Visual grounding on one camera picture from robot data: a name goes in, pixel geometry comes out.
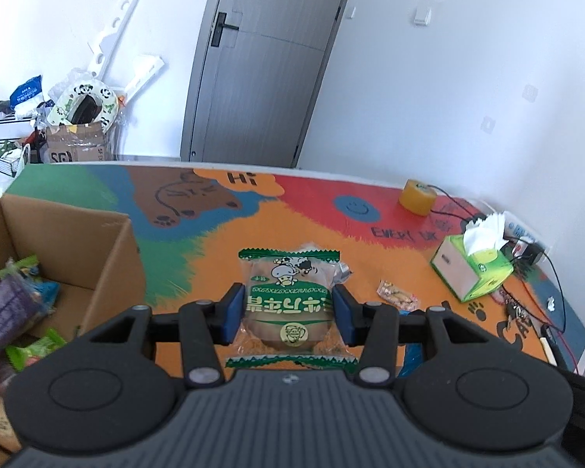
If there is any blue snack packet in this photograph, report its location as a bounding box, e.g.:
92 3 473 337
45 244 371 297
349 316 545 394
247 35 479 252
31 280 60 316

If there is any white bag with masks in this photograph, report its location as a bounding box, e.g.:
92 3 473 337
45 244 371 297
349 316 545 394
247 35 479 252
0 138 31 179

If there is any bright green snack packet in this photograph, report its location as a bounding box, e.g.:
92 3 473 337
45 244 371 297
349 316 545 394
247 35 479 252
4 328 68 371

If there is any black power adapter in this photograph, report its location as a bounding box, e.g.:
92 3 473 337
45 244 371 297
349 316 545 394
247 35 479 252
518 242 547 266

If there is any blue plastic bag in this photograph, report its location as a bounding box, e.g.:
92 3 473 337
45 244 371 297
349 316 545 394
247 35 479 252
8 75 44 109

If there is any black door handle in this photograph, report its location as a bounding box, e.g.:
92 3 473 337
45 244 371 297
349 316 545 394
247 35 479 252
209 12 240 48

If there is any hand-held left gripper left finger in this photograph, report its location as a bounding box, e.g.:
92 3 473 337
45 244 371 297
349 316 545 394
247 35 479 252
77 282 248 389

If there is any purple snack packet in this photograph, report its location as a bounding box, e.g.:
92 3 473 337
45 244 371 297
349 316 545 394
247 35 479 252
0 272 43 365

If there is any green-edged bread packet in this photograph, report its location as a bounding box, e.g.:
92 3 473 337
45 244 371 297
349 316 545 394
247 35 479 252
225 248 360 371

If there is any grey door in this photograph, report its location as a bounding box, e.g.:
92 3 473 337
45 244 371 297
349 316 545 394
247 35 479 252
180 0 360 170

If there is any red cable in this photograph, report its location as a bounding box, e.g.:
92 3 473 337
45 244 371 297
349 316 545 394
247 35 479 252
516 252 584 377

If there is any white plastic bracket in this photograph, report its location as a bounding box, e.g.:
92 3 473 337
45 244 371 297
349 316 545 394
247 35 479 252
87 0 167 104

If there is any white power strip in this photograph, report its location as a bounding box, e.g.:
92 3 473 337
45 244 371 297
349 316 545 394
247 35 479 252
503 221 540 245

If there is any taped brown cardboard box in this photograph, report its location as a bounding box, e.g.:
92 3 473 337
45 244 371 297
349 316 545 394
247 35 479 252
43 121 106 165

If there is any green tissue box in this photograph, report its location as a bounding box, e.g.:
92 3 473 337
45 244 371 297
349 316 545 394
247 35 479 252
429 211 514 303

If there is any bunch of keys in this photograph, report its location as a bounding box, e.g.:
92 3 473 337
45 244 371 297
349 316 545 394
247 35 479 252
498 291 533 323

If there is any black metal rack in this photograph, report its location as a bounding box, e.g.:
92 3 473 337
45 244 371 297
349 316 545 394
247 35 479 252
0 106 40 183

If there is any small clear peanut packet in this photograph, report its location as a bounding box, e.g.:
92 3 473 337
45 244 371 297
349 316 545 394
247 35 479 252
377 279 420 311

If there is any white-handled knife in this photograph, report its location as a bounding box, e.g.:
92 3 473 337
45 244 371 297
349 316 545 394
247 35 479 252
539 324 560 367

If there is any panda print seat cushion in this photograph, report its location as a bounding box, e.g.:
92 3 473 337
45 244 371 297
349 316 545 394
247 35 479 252
47 79 121 131

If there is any green patterned snack packet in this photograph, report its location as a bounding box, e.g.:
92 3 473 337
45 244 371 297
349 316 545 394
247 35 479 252
0 254 43 280

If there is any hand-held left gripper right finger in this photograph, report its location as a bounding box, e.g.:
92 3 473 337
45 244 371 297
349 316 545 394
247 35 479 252
331 283 511 389

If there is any colourful cartoon table mat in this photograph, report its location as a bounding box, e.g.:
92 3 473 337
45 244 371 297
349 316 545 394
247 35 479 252
4 160 585 382

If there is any yellow tape roll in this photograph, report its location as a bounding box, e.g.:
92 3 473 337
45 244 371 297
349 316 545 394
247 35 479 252
399 179 439 217

